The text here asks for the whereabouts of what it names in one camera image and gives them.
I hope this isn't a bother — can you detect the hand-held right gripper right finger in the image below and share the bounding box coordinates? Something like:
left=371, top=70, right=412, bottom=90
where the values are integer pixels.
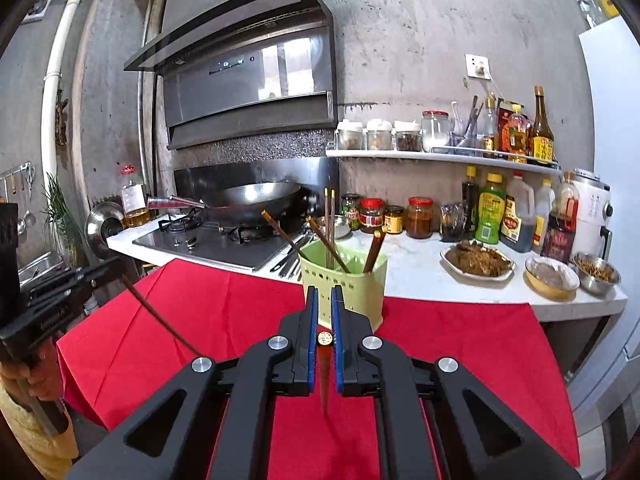
left=330, top=285, right=584, bottom=480

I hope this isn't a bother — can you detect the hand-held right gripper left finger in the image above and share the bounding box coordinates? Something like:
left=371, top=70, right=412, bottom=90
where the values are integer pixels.
left=65, top=286, right=318, bottom=480

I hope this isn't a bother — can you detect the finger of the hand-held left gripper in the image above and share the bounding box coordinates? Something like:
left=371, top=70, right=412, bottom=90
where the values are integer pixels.
left=22, top=255, right=122, bottom=297
left=27, top=277, right=99, bottom=319

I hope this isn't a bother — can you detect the brown chopstick gold tip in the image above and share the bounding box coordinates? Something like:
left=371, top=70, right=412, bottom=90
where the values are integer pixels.
left=362, top=230, right=388, bottom=273
left=316, top=329, right=336, bottom=416
left=114, top=266, right=203, bottom=358
left=261, top=209, right=307, bottom=257
left=330, top=189, right=338, bottom=270
left=306, top=216, right=352, bottom=273

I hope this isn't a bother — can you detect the green utensil holder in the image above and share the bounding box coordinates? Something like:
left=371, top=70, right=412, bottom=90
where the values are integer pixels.
left=298, top=240, right=389, bottom=333

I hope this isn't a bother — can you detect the person's left forearm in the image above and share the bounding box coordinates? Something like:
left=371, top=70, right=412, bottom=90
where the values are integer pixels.
left=0, top=387, right=82, bottom=480

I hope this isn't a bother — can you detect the person's left hand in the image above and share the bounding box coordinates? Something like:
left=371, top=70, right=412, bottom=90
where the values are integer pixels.
left=0, top=355, right=66, bottom=402

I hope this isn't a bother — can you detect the steel sink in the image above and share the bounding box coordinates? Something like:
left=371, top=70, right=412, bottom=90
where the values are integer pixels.
left=17, top=251, right=68, bottom=288

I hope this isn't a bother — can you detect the steel pot lid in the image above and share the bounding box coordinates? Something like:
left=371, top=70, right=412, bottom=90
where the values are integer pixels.
left=84, top=201, right=126, bottom=262

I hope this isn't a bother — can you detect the green scallion bunch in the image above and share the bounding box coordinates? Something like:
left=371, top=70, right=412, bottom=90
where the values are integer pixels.
left=42, top=172, right=85, bottom=267

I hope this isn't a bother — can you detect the black cooking utensil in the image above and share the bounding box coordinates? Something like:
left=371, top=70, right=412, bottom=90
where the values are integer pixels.
left=270, top=232, right=315, bottom=282

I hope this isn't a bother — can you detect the oil bottle red cap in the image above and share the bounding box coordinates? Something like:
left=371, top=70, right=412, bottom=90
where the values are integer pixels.
left=120, top=164, right=152, bottom=229

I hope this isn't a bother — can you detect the small steel bowl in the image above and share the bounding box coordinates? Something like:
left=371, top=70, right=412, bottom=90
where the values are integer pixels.
left=320, top=215, right=354, bottom=240

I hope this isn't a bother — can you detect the red cloth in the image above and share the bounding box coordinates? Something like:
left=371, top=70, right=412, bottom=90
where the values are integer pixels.
left=56, top=257, right=581, bottom=480

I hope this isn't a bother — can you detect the steel gas stove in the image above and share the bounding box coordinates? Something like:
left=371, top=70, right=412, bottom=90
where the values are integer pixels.
left=132, top=211, right=307, bottom=274

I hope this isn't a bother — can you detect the green lid jar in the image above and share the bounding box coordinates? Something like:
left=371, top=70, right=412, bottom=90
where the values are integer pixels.
left=341, top=193, right=362, bottom=232

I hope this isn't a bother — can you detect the red lid sauce jar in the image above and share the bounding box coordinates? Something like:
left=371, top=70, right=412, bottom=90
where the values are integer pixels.
left=359, top=198, right=385, bottom=234

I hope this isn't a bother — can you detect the small yellow label jar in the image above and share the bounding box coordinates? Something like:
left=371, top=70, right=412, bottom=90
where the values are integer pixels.
left=383, top=205, right=405, bottom=234

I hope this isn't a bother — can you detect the red lid chili jar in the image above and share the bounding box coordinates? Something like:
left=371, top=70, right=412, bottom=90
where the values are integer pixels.
left=405, top=197, right=434, bottom=240

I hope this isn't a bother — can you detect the steel wok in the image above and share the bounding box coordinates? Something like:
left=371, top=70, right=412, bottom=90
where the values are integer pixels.
left=146, top=181, right=304, bottom=227

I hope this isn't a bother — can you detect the white plate of food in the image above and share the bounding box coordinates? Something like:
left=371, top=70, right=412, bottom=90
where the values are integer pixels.
left=439, top=239, right=517, bottom=282

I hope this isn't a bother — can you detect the dark plastic bag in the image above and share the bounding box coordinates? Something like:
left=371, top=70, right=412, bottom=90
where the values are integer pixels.
left=439, top=202, right=467, bottom=243

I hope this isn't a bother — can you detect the steel backsplash panel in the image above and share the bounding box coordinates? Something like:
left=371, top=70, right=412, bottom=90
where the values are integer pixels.
left=172, top=156, right=341, bottom=207

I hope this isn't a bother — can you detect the dark soy sauce bottle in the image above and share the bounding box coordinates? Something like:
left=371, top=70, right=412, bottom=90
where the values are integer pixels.
left=462, top=166, right=480, bottom=240

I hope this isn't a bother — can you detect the green plastic bottle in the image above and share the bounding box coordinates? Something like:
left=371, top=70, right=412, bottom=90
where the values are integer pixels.
left=474, top=173, right=506, bottom=245

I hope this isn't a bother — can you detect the white lid spice jar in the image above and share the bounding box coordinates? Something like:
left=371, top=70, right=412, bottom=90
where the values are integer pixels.
left=393, top=120, right=422, bottom=152
left=365, top=118, right=394, bottom=151
left=335, top=120, right=364, bottom=151

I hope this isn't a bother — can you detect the dark vinegar jug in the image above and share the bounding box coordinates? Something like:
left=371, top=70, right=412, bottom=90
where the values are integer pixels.
left=499, top=172, right=536, bottom=253

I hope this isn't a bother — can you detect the yellow bowl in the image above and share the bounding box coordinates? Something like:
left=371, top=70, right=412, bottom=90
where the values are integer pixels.
left=524, top=256, right=581, bottom=302

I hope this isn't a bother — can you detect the clear glass sugar jar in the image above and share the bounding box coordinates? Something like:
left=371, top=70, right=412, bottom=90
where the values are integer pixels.
left=421, top=110, right=452, bottom=153

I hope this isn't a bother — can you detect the steel range hood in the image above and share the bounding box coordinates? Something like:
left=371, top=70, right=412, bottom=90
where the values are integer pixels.
left=123, top=0, right=342, bottom=152

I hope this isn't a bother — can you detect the brown sauce bottle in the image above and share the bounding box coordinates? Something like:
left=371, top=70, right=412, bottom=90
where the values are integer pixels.
left=481, top=97, right=501, bottom=158

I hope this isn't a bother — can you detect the steel bowl of food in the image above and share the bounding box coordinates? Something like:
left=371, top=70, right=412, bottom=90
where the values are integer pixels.
left=570, top=252, right=622, bottom=297

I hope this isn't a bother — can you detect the red label oil bottle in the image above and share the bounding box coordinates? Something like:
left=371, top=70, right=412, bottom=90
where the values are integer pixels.
left=499, top=104, right=531, bottom=162

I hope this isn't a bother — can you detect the white kitchen appliance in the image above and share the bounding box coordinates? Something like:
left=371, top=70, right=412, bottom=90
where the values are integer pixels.
left=565, top=168, right=614, bottom=259

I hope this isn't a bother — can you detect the amber glass bottle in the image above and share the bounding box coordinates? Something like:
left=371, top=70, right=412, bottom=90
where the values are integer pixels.
left=529, top=86, right=556, bottom=166

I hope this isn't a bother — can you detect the white refrigerator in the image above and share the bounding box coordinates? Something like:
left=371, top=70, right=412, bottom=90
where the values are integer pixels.
left=567, top=15, right=640, bottom=413

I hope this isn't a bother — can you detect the white spray bottle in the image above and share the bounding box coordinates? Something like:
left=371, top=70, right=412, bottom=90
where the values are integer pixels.
left=574, top=0, right=601, bottom=30

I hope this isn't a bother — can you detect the wall utensil rack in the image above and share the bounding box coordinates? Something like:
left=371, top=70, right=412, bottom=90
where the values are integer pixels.
left=0, top=161, right=37, bottom=237

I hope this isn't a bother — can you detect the white wall pipe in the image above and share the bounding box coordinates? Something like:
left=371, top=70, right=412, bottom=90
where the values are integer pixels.
left=41, top=0, right=97, bottom=196

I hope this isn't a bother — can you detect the dark sauce jug red handle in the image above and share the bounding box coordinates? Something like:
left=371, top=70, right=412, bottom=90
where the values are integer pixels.
left=541, top=172, right=580, bottom=265

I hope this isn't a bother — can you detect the white wall socket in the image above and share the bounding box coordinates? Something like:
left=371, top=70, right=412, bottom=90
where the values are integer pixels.
left=464, top=53, right=492, bottom=81

